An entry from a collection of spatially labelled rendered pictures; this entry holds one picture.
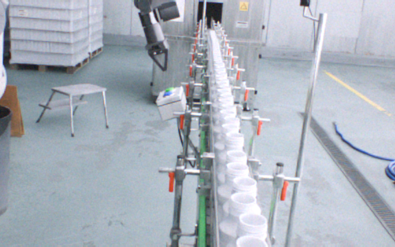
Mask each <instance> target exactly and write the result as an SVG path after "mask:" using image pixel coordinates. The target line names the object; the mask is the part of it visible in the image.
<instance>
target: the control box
mask: <svg viewBox="0 0 395 247"><path fill-rule="evenodd" d="M170 92H173V94H171V95H167V96H164V95H163V94H164V93H167V92H165V91H162V92H160V94H159V96H158V99H157V100H156V104H157V106H158V111H159V113H160V118H161V120H162V121H168V120H171V119H175V118H177V127H178V135H179V138H180V140H181V143H182V147H183V140H182V135H181V133H182V134H183V136H184V128H183V129H180V123H181V118H180V115H173V112H174V111H177V112H184V111H185V109H186V103H187V101H186V97H185V95H184V91H183V87H182V86H179V87H176V88H174V89H173V90H172V91H170ZM188 144H189V147H190V148H191V149H192V151H193V152H194V153H195V158H198V151H199V147H196V148H195V146H194V145H193V143H192V142H191V140H190V138H189V141H188ZM188 162H189V164H190V166H191V167H192V168H194V167H195V164H196V161H194V165H192V164H191V162H190V161H188Z"/></svg>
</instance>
